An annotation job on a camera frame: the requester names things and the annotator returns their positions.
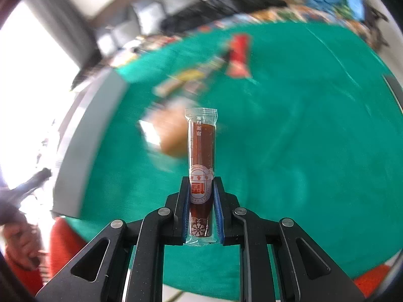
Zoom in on green patterned tablecloth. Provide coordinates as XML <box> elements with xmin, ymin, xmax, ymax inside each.
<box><xmin>52</xmin><ymin>22</ymin><xmax>403</xmax><ymax>299</ymax></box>

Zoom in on grey curtain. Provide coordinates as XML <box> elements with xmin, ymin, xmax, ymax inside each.
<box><xmin>21</xmin><ymin>0</ymin><xmax>99</xmax><ymax>67</ymax></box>

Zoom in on person's left hand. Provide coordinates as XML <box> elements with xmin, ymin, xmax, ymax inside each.
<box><xmin>2</xmin><ymin>220</ymin><xmax>44</xmax><ymax>270</ymax></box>

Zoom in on white table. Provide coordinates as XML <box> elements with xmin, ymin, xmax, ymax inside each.
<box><xmin>52</xmin><ymin>68</ymin><xmax>127</xmax><ymax>218</ymax></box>

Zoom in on grey two-tone pillow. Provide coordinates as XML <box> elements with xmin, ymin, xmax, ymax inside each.
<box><xmin>97</xmin><ymin>22</ymin><xmax>140</xmax><ymax>58</ymax></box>
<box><xmin>128</xmin><ymin>0</ymin><xmax>168</xmax><ymax>36</ymax></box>

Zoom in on bread in clear packet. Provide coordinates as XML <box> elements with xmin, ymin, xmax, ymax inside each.
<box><xmin>138</xmin><ymin>97</ymin><xmax>227</xmax><ymax>165</ymax></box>

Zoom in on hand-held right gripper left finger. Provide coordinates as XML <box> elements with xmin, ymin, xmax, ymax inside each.
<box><xmin>35</xmin><ymin>176</ymin><xmax>192</xmax><ymax>302</ymax></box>

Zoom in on orange red cloth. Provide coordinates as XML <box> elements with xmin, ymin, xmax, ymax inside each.
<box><xmin>6</xmin><ymin>218</ymin><xmax>92</xmax><ymax>293</ymax></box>
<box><xmin>352</xmin><ymin>263</ymin><xmax>391</xmax><ymax>299</ymax></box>

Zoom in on brown sausage stick clear wrapper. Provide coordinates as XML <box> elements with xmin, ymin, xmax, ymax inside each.
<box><xmin>184</xmin><ymin>107</ymin><xmax>219</xmax><ymax>246</ymax></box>

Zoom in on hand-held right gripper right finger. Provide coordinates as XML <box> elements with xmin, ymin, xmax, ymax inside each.
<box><xmin>213</xmin><ymin>177</ymin><xmax>368</xmax><ymax>302</ymax></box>

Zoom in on dark snack bar packet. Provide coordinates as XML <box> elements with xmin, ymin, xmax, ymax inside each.
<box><xmin>153</xmin><ymin>53</ymin><xmax>232</xmax><ymax>97</ymax></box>

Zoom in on red snack packet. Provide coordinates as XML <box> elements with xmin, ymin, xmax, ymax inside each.
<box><xmin>225</xmin><ymin>34</ymin><xmax>254</xmax><ymax>79</ymax></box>

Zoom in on black puffer jacket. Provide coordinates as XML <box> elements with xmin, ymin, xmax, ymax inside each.
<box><xmin>160</xmin><ymin>0</ymin><xmax>288</xmax><ymax>35</ymax></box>

